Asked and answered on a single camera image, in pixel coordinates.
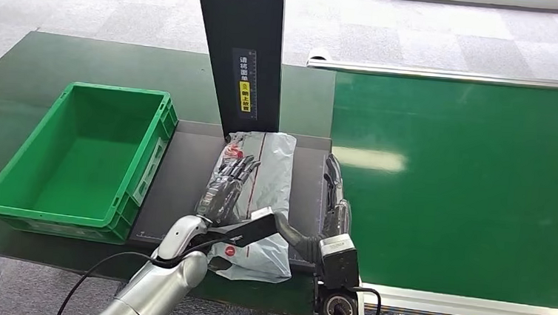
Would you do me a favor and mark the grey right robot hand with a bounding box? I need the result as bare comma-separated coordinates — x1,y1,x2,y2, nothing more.
270,149,358,268

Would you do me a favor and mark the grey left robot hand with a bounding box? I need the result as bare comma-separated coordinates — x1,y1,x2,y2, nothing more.
194,151,263,228

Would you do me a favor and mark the grey plastic mailer package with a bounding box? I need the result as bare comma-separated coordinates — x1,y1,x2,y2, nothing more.
190,126,303,286

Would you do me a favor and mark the black weighing device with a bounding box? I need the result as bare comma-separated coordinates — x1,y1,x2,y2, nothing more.
127,0,343,274

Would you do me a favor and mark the yellow label sticker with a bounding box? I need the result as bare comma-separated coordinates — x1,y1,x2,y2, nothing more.
237,80,255,113

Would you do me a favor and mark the green plastic crate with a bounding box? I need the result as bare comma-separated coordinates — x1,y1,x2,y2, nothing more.
0,76,181,249

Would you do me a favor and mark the green conveyor belt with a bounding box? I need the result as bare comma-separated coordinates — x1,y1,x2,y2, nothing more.
319,70,558,311

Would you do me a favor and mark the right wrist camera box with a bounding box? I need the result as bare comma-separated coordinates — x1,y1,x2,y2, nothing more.
315,231,365,294

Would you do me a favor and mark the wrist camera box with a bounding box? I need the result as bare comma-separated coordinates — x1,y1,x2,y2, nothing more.
315,231,365,294
202,202,281,252

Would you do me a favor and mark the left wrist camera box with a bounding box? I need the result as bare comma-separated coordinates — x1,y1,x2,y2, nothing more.
202,202,281,252

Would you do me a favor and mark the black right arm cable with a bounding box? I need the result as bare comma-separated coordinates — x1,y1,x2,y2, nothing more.
346,285,384,315

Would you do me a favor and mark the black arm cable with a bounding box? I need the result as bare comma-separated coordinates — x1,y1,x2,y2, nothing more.
53,222,246,315
346,285,384,315

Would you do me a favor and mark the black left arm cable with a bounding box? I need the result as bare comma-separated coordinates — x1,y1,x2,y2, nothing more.
53,222,246,315

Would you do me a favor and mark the silver conveyor side rail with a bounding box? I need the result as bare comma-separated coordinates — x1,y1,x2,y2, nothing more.
306,47,558,90
358,282,558,315

